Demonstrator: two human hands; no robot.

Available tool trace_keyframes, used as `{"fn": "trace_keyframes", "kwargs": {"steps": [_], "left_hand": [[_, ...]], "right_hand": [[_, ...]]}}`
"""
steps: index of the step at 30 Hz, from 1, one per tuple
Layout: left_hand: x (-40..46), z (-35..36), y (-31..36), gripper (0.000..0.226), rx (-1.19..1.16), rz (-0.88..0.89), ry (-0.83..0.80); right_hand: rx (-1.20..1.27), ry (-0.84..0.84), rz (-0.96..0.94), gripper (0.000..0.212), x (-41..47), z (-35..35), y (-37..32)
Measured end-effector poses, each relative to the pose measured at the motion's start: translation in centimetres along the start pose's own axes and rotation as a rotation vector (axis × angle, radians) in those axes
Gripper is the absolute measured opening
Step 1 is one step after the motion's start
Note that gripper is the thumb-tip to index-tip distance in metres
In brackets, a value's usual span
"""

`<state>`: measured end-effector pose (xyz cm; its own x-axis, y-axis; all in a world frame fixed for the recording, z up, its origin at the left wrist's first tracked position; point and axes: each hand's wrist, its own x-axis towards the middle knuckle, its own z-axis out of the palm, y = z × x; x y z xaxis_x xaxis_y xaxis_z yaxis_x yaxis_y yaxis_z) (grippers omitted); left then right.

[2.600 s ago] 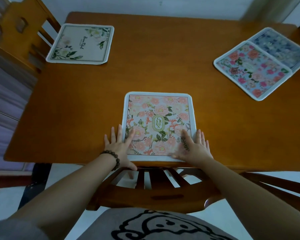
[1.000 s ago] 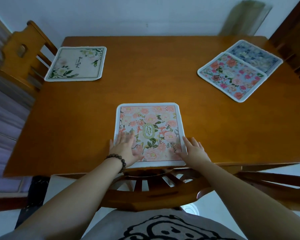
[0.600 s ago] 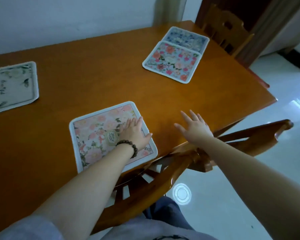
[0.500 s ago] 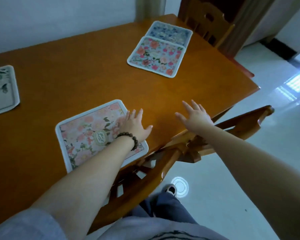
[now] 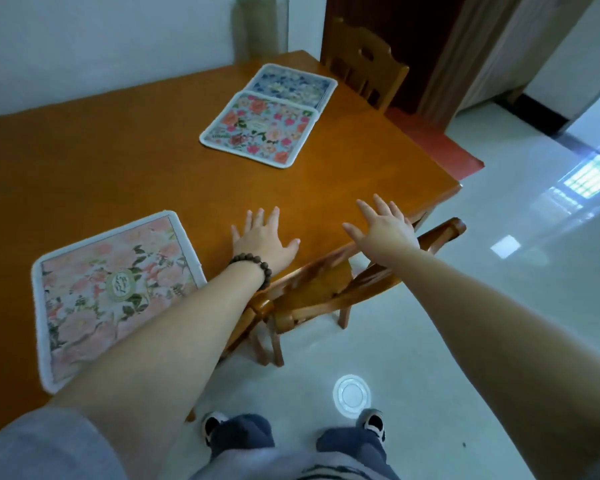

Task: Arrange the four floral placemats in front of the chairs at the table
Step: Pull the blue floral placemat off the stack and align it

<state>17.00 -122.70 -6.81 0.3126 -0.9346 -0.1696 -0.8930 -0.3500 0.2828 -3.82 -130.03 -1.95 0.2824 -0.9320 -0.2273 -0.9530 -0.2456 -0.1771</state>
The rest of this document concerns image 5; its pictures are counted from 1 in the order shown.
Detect person's left hand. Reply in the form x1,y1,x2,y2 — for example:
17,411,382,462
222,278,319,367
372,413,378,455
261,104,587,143
229,206,301,275

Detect person's right hand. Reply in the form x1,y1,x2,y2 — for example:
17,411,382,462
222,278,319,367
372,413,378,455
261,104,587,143
341,193,421,268

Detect light blue rose placemat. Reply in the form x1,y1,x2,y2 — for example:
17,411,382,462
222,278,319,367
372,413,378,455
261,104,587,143
199,90,320,169

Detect navy white floral placemat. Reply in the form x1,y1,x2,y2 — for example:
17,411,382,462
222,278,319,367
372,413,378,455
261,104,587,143
243,63,339,113

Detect pale pink floral placemat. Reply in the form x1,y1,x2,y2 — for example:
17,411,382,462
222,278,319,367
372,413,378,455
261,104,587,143
31,210,209,395

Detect person's right forearm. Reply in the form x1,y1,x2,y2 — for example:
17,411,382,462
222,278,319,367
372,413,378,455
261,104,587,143
375,244,600,480

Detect person's left forearm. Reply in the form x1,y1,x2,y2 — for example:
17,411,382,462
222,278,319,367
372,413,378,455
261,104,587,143
49,262,266,480

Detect wooden dining chair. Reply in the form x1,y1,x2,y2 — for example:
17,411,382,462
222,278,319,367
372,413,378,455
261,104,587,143
185,217,467,423
319,17,411,114

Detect red floor mat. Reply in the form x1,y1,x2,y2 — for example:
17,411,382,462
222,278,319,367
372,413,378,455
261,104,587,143
385,107,485,181

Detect orange wooden table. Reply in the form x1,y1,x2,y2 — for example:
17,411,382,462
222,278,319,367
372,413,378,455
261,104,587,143
0,49,463,443

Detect black white sneaker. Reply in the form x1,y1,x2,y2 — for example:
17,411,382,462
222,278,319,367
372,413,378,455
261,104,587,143
355,408,386,443
201,411,229,447

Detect blue jeans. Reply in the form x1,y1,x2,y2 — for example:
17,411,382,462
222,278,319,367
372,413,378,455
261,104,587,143
207,413,389,465

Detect dark brown door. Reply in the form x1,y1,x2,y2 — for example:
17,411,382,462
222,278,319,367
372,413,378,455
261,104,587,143
325,0,469,115

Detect brown bead bracelet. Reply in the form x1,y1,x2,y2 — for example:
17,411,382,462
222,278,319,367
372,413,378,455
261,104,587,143
228,252,273,291

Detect striped wooden door frame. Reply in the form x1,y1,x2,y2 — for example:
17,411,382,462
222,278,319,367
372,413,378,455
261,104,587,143
415,0,599,131

